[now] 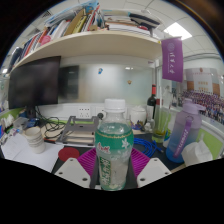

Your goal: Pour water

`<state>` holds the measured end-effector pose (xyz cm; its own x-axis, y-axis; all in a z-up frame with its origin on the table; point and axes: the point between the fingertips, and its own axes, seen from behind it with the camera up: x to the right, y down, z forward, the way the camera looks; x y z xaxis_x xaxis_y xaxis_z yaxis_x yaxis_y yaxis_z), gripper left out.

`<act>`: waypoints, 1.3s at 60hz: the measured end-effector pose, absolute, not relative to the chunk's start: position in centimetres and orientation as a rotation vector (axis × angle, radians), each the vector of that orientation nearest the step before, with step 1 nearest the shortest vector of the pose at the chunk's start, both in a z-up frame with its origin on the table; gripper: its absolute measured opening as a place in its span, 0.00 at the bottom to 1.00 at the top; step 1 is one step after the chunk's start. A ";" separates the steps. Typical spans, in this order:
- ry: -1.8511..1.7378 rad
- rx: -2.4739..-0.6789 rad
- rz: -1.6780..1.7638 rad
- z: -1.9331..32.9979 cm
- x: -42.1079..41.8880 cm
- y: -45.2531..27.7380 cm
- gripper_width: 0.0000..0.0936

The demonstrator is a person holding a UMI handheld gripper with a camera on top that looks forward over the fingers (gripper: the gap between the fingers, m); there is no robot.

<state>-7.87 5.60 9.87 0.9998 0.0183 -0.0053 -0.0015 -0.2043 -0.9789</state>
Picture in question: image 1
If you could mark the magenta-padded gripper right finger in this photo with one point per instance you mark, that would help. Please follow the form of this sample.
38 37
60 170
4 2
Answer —
153 171

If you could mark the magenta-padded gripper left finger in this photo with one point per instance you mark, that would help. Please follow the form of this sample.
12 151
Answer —
71 171

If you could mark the green-labelled clear drink bottle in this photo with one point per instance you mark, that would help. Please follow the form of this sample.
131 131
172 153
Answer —
114 146

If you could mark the purple translucent water jug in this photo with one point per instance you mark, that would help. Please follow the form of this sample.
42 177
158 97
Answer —
185 133

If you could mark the black desk mat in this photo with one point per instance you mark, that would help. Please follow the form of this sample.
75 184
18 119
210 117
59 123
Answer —
166 163

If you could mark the flat round red coaster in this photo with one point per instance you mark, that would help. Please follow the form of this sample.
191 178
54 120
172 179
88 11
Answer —
68 154

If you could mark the blank white paper sheet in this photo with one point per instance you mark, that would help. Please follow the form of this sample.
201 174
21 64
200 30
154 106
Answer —
43 160

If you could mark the grey metal laptop stand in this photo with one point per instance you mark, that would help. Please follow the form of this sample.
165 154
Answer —
78 128

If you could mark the green drinking glass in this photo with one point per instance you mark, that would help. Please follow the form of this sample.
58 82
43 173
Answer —
160 128

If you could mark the crumpled white tissue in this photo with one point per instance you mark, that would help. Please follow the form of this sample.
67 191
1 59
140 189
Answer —
196 153

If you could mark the white lidded jar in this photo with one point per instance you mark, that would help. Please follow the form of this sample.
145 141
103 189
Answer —
138 116

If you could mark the small blue box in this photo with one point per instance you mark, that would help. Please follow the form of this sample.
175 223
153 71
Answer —
32 123

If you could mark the printed paper sheet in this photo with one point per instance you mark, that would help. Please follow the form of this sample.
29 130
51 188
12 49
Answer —
13 148

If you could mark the dark wine bottle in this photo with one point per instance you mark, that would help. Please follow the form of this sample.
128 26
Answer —
151 106

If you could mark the clear plastic box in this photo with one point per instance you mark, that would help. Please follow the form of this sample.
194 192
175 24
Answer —
19 122

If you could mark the group photo poster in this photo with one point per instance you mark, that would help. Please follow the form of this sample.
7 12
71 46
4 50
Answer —
203 100

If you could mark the black computer monitor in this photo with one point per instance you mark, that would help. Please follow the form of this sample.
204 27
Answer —
33 83

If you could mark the purple hanging flag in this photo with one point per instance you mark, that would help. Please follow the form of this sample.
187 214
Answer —
172 60

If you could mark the shelf unit with books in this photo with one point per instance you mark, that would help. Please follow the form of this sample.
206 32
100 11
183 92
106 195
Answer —
93 43

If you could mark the ceiling lights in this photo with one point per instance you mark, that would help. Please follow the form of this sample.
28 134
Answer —
177 30

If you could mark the white wall socket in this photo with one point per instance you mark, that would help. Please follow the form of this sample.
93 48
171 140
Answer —
84 112
100 110

